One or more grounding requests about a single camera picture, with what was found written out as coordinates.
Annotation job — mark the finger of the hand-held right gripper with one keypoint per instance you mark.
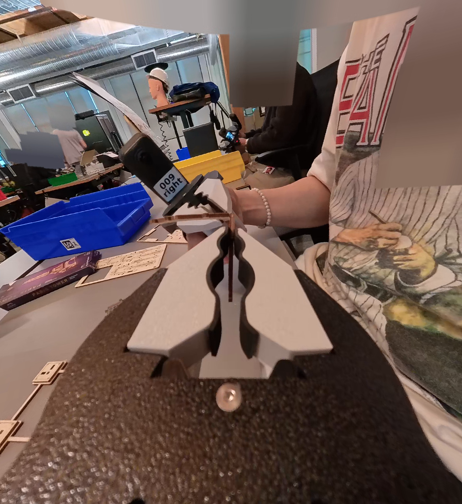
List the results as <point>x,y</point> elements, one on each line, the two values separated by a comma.
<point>221,199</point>
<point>207,228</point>

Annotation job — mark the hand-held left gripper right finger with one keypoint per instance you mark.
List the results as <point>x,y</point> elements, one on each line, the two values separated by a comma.
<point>286,315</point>

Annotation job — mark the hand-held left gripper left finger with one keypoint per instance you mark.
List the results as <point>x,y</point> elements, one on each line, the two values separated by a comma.
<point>168,315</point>

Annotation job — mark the wooden arch frame assembly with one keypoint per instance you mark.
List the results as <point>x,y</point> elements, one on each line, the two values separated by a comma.
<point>191,217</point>

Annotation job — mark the person's right forearm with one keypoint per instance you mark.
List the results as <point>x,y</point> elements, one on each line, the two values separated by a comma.
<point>294,200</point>

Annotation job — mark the grey desk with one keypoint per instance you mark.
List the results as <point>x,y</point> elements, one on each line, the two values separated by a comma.
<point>77,338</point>

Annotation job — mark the person's right hand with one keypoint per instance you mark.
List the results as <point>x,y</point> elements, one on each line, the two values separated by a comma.
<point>246,208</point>

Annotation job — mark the large yellow plastic bin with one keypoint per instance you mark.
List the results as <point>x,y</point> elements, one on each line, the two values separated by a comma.
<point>211,167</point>

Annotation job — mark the small wooden part sheet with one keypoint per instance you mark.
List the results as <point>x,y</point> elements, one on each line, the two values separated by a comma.
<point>172,237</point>

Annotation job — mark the small blue plastic bin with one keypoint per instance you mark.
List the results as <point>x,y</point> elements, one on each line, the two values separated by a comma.
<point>183,154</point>

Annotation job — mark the cluttered work table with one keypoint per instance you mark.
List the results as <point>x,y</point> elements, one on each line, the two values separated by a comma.
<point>97,173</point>

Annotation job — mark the black cabinet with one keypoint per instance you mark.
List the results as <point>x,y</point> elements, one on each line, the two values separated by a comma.
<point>97,132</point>

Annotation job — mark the black monitor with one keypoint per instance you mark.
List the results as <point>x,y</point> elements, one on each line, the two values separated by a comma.
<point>200,139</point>

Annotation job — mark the wooden sheet with long parts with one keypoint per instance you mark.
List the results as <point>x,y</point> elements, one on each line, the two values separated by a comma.
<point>136,258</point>

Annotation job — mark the white angled board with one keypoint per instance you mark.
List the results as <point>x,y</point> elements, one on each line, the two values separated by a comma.
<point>112,102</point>

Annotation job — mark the mannequin head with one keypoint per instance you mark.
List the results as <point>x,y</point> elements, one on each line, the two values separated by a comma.
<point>156,92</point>

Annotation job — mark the green plastic bin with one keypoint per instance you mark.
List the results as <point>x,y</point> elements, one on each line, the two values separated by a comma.
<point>62,180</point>

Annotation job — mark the dark blue bag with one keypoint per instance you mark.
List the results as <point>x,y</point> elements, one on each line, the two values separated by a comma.
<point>193,92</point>

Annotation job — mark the white hard hat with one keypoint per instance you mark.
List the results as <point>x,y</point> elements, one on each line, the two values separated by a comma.
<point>159,74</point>

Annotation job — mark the blue bin with printed tag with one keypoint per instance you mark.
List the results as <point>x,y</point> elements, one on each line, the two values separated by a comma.
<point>77,220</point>

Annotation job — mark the person's printed white shirt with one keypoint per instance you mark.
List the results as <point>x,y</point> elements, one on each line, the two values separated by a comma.
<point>372,244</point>

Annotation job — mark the dark purple puzzle box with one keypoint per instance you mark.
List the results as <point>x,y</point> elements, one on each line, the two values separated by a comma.
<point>38,281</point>

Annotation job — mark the black office chair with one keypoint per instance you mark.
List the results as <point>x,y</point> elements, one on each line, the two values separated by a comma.
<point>325,102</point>

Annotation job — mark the black video camera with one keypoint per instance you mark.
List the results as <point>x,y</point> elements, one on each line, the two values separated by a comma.
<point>230,137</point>

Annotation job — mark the standing desk with post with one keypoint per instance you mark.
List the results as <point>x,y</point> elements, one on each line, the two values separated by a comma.
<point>175,105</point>

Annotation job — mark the silver air duct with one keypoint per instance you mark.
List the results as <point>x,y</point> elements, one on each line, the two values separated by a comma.
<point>77,47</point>
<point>57,76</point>

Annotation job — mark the wooden four-square connector frame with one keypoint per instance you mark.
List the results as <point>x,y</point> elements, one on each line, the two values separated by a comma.
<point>50,372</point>

